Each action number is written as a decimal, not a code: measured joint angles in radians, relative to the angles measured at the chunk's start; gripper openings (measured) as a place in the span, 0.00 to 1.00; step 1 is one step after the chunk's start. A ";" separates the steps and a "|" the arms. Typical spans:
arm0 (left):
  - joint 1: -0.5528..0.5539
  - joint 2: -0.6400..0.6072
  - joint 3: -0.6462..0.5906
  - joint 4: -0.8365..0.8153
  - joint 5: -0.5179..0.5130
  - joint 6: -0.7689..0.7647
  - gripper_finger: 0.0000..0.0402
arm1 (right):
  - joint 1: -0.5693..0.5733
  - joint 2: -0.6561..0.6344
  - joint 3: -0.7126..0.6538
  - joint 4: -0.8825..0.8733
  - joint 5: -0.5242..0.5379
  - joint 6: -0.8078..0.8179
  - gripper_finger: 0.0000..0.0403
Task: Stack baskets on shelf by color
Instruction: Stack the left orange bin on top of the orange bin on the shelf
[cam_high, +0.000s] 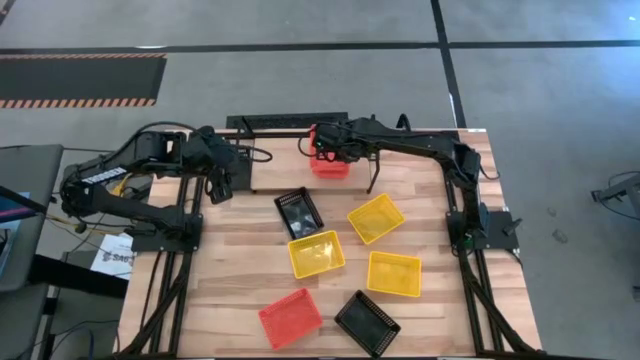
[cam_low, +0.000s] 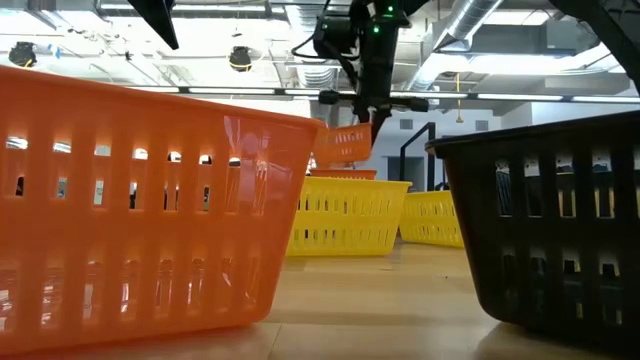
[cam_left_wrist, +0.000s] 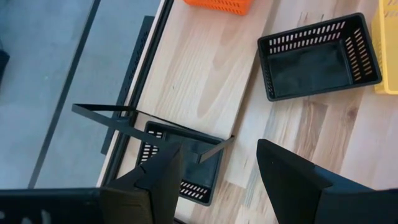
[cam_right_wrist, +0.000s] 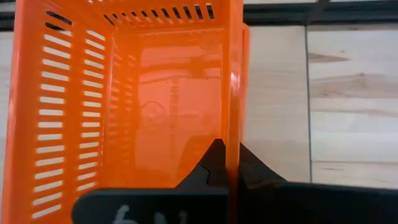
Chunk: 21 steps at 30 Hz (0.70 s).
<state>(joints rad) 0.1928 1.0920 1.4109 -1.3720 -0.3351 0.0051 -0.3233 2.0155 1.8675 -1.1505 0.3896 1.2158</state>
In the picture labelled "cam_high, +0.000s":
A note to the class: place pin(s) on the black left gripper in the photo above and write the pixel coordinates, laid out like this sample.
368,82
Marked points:
220,185

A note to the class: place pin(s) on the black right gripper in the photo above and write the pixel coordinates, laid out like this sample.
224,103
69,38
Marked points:
335,137

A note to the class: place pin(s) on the red-orange plastic basket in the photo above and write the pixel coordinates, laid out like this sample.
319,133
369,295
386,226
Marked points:
290,320
330,170

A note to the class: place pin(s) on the black plastic basket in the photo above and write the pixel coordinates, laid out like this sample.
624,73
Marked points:
300,215
367,322

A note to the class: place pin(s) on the yellow plastic basket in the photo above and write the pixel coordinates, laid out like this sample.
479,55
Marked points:
376,219
394,274
316,255

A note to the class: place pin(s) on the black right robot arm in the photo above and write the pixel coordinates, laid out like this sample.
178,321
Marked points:
415,142

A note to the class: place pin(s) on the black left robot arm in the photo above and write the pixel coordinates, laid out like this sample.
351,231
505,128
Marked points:
150,215

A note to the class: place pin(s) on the black perforated metal panel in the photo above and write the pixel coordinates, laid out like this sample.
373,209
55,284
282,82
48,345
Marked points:
280,121

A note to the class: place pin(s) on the black curved hook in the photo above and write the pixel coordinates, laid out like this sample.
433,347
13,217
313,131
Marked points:
399,124

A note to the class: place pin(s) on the white printed paper sheet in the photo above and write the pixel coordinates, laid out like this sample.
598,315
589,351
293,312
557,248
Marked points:
112,260

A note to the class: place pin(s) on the black flat beam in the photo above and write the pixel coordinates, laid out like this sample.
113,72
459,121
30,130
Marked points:
75,275

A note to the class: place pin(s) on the black hazard-striped floor mat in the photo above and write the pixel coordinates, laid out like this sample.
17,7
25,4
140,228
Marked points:
75,77

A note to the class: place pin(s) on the grey side cart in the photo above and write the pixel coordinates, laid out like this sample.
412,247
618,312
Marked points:
30,225

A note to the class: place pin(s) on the blue pink package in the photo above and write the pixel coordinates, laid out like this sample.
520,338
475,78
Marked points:
12,207

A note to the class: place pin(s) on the grey metal stand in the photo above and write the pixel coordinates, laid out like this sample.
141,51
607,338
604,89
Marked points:
620,190

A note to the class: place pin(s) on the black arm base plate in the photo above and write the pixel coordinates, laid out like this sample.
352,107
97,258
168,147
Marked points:
500,237
145,242

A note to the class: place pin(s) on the black aluminium table frame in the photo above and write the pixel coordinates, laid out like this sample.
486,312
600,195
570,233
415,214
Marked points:
472,300

